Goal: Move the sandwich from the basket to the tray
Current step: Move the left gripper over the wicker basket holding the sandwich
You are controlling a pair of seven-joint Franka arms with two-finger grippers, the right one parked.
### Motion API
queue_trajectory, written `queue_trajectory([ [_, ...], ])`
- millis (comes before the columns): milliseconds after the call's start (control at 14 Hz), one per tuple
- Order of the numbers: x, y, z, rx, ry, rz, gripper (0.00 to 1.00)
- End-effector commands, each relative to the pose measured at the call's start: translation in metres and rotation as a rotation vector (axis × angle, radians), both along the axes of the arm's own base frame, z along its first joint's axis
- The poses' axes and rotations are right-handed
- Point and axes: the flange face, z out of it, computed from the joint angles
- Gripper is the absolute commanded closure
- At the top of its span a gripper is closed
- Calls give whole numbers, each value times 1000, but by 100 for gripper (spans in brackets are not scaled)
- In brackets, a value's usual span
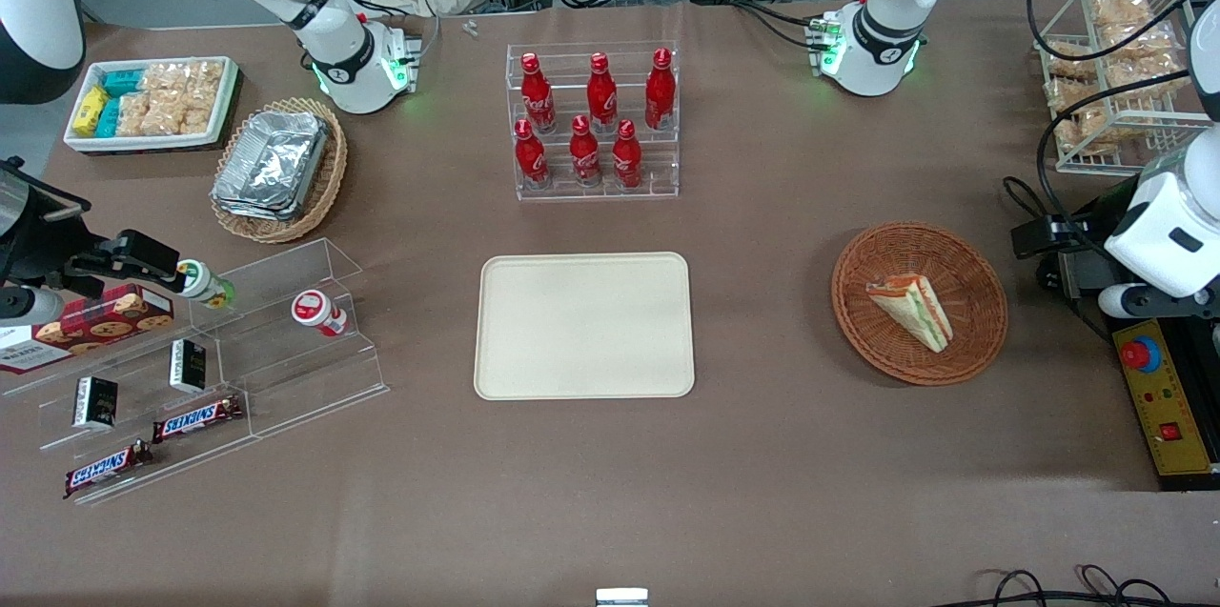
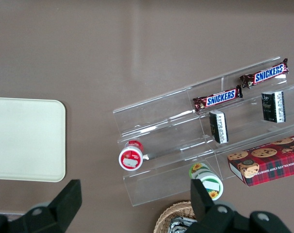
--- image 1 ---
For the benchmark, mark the triangle sandwich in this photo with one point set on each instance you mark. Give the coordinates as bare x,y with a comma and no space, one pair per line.
915,307

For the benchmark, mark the small black white box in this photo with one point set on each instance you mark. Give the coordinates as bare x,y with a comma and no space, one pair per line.
188,366
95,402

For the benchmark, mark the Snickers bar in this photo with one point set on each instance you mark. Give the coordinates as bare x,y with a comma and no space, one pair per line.
107,469
198,416

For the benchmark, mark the bagged cracker pack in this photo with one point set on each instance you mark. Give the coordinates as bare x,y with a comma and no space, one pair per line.
1077,126
1072,61
1148,47
1120,11

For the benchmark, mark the stack of foil trays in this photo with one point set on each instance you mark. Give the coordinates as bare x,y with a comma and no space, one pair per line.
272,164

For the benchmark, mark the clear rice cracker pack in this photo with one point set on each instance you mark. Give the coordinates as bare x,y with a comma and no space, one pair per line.
205,78
166,116
133,114
197,116
164,76

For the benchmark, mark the oval light wicker basket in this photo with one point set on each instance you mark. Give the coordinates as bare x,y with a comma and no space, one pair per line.
329,178

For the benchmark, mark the white rectangular snack tray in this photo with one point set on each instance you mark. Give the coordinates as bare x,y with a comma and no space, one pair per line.
143,142

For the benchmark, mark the clear acrylic bottle rack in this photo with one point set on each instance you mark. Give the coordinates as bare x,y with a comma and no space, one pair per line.
591,192

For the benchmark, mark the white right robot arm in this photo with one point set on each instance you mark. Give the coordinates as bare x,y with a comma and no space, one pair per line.
329,26

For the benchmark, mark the round brown wicker basket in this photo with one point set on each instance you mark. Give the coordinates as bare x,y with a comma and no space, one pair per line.
972,302

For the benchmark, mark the red cola bottle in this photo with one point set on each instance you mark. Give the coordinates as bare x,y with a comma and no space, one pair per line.
584,154
660,92
626,157
530,159
600,97
537,97

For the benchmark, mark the green sunflower cup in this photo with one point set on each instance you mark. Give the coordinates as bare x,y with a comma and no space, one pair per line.
205,283

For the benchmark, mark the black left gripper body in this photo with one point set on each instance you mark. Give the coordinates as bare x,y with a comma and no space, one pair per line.
1080,262

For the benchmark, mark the yellow snack packet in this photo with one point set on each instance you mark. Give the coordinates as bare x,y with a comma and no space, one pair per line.
91,110

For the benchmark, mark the red white cup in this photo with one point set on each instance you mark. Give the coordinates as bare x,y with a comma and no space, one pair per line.
319,312

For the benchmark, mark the teal snack packet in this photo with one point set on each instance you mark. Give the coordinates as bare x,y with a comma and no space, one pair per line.
122,81
108,118

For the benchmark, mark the yellow emergency stop control box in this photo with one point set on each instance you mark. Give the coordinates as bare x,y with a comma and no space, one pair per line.
1168,397

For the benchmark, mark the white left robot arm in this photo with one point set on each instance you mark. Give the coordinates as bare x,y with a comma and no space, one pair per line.
891,16

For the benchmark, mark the cream plastic tray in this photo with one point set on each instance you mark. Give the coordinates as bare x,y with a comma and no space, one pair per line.
583,326

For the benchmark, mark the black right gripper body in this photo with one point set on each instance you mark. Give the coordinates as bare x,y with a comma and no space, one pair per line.
40,245

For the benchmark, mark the clear acrylic tiered display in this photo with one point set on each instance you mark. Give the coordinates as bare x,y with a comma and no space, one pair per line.
295,369

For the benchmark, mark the red chocolate chip cookie box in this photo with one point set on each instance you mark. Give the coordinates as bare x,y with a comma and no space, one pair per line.
86,331

